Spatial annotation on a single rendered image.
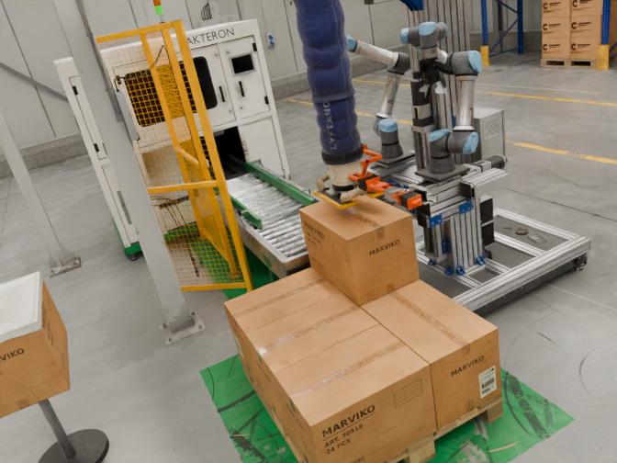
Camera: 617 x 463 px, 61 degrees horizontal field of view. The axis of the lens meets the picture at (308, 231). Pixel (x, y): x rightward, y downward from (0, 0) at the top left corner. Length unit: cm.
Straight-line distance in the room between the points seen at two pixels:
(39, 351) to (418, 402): 173
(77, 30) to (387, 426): 274
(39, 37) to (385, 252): 967
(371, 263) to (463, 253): 101
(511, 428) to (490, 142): 167
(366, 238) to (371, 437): 96
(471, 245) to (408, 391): 150
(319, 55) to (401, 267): 119
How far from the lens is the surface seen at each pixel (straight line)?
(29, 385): 281
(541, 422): 295
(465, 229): 359
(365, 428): 240
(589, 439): 292
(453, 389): 261
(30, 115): 1167
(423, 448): 270
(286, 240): 372
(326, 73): 264
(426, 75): 261
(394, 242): 281
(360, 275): 276
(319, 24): 262
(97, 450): 338
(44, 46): 1161
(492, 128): 345
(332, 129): 271
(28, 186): 577
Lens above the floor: 210
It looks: 24 degrees down
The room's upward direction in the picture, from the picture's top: 12 degrees counter-clockwise
